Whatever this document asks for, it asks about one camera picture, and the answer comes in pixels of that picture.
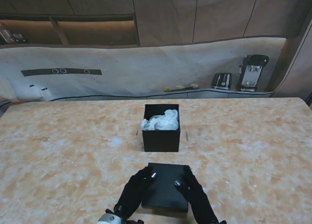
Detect white printed plastic bag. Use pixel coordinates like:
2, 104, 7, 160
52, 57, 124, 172
140, 109, 180, 131

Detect black open gift box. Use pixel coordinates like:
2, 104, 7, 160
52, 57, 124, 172
142, 103, 181, 152

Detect yellow fruit pieces on board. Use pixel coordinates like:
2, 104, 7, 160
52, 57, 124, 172
163, 83, 200, 92

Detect grey counter ledge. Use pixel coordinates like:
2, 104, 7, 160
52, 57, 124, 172
0, 87, 273, 105

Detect black toaster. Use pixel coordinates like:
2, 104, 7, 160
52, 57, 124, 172
210, 72, 233, 90

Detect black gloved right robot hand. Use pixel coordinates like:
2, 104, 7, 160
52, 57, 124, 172
174, 166, 220, 224

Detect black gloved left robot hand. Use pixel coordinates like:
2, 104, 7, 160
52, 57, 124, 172
114, 167, 158, 221

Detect dark strip with white rings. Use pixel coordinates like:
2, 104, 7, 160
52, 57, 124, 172
20, 68, 103, 77

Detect black silver coffee machine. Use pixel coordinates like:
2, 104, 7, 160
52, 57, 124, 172
235, 54, 270, 93

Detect black device on shelf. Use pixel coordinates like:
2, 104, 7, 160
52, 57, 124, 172
11, 33, 28, 43

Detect white protective cloth cover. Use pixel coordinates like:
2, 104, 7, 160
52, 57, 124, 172
0, 36, 287, 103

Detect wooden wall shelf niche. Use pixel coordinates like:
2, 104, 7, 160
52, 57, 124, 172
0, 13, 141, 46

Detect black gift box lid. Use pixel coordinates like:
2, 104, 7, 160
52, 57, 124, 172
141, 162, 190, 213

